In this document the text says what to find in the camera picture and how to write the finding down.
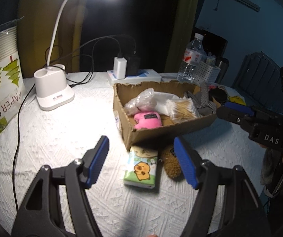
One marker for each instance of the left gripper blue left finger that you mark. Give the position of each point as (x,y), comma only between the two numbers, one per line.
(40,213)

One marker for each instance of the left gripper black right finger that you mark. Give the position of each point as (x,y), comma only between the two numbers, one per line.
(242,213)

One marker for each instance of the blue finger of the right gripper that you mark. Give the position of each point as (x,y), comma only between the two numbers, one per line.
(246,122)
(240,108)

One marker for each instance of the grey mesh cloth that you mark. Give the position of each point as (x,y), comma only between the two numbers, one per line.
(201,100)

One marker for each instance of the cotton swab pack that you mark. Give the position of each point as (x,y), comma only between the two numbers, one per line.
(182,110)

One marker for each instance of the brown plush toy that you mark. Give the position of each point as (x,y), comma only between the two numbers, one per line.
(171,164)

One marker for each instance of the clear plastic bag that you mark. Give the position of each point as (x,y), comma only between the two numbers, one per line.
(145,101)

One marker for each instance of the pink plush toy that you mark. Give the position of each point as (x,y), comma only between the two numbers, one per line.
(147,119)

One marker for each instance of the capybara tissue pack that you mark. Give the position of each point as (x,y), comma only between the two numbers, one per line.
(141,169)

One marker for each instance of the person's right hand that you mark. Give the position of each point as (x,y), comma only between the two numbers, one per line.
(271,176)

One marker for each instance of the yellow plastic bag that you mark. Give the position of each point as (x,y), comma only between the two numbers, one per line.
(236,98)

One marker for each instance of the black round zip case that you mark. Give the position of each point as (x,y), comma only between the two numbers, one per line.
(219,95)

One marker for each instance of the steel thermos cup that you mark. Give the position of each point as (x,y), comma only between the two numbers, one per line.
(223,66)

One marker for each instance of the white lattice basket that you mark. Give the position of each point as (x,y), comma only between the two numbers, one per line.
(205,73)

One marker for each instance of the white tablecloth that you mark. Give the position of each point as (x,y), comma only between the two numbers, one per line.
(58,137)

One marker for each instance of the clear water bottle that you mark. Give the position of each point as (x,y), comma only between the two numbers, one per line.
(192,56)

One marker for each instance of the white power strip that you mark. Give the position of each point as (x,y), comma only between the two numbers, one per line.
(142,76)

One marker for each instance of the yellow curtain right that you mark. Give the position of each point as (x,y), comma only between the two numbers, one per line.
(186,12)

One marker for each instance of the yellow curtain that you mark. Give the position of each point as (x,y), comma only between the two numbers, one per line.
(35,29)
(186,12)

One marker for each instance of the black power adapter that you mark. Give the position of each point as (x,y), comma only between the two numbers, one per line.
(133,63)

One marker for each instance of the paper cup pack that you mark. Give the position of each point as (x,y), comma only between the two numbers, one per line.
(12,88)

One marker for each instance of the white charger plug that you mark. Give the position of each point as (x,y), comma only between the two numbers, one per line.
(119,69)

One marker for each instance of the yellow curtain left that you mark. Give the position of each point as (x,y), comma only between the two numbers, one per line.
(35,29)

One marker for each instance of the grey folding bed frame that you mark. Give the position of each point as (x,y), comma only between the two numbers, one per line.
(252,69)

